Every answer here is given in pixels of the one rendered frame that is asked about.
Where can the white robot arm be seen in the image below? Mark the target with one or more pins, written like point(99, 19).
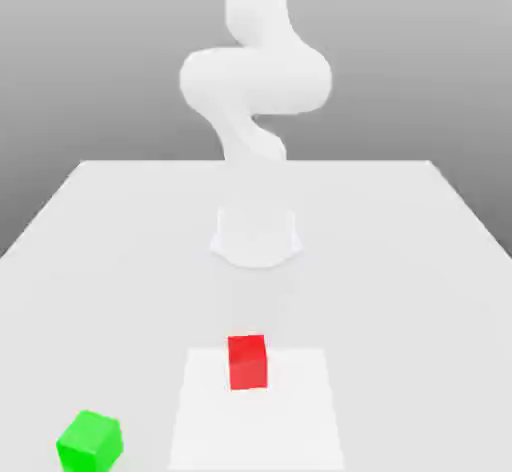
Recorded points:
point(256, 80)

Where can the small red cube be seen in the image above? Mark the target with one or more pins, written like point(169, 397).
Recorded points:
point(247, 362)

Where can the small green cube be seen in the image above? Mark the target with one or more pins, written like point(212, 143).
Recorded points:
point(90, 442)

